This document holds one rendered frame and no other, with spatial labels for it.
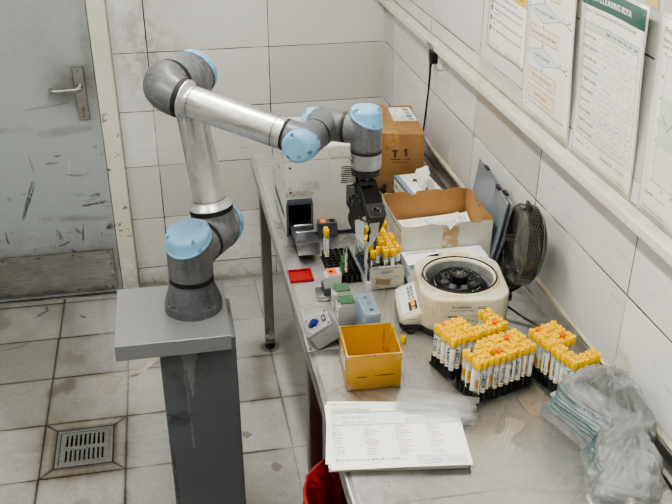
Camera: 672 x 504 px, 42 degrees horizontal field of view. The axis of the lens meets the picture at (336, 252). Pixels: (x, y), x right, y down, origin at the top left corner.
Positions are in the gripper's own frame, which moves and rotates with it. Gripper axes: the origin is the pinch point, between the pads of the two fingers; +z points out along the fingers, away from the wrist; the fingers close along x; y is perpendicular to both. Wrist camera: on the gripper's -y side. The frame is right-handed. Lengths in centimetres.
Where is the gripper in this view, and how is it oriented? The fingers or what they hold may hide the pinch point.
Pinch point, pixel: (366, 245)
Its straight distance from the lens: 216.6
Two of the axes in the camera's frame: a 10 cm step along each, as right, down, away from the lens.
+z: 0.0, 8.8, 4.7
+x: -9.7, 1.0, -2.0
